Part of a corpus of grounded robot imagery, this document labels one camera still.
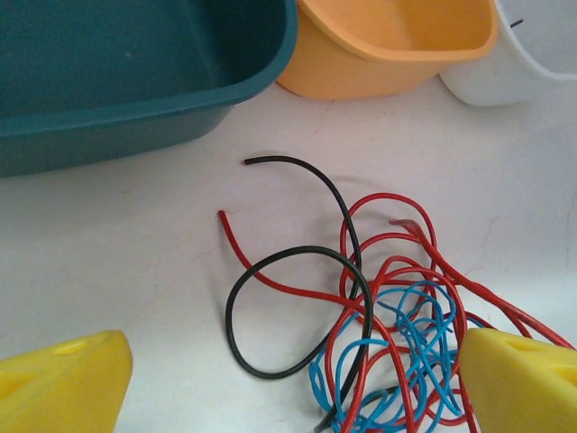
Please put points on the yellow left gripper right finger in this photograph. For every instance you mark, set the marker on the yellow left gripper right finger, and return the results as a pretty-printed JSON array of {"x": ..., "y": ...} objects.
[{"x": 523, "y": 392}]

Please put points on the teal plastic bin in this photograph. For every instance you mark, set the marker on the teal plastic bin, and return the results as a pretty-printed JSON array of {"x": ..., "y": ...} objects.
[{"x": 112, "y": 67}]

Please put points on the orange plastic bin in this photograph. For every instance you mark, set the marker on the orange plastic bin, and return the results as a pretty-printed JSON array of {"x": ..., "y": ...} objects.
[{"x": 360, "y": 72}]

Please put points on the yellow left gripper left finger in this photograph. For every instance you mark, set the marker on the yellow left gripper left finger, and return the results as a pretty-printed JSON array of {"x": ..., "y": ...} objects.
[{"x": 58, "y": 392}]

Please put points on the white plastic bin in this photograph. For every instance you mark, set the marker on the white plastic bin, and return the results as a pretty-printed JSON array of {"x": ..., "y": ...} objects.
[{"x": 496, "y": 81}]

